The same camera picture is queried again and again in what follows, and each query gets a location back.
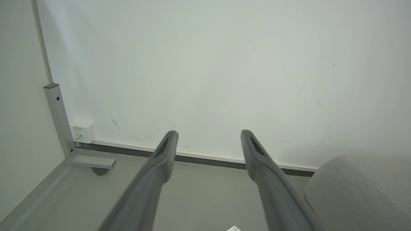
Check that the white wall junction box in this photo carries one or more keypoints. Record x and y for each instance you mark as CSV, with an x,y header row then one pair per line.
x,y
84,132

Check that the grey fabric sofa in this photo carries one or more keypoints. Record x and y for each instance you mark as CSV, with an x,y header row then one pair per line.
x,y
356,195

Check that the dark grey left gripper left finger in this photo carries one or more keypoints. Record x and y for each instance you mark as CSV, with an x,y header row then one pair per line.
x,y
144,189

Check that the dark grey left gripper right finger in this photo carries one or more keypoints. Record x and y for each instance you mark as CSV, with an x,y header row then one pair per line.
x,y
276,192

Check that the white baseboard strip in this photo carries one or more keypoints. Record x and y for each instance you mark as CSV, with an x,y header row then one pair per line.
x,y
205,156

